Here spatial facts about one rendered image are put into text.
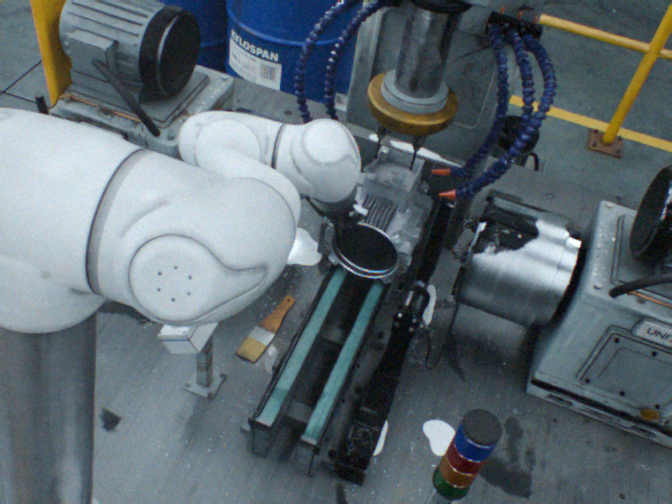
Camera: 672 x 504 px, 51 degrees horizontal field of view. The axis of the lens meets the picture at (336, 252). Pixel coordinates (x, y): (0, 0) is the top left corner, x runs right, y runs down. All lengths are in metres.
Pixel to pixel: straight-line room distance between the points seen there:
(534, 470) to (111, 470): 0.85
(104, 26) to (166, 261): 1.07
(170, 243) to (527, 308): 1.06
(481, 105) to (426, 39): 0.36
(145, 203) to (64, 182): 0.07
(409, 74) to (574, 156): 2.49
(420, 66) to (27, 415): 0.89
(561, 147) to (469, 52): 2.28
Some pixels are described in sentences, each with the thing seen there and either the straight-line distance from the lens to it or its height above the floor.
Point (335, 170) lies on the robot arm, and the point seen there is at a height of 1.43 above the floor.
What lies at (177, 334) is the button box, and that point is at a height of 1.07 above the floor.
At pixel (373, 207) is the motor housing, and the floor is 1.11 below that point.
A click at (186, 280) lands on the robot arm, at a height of 1.71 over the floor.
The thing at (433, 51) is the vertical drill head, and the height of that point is 1.46.
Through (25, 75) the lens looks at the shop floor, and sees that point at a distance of 3.84.
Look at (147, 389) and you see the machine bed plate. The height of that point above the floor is 0.80.
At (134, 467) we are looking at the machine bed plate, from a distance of 1.46.
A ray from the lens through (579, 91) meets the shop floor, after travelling 4.29.
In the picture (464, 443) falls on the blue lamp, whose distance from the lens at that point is 1.09.
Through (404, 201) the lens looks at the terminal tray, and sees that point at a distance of 1.50.
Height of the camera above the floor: 2.11
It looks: 47 degrees down
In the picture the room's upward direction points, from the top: 11 degrees clockwise
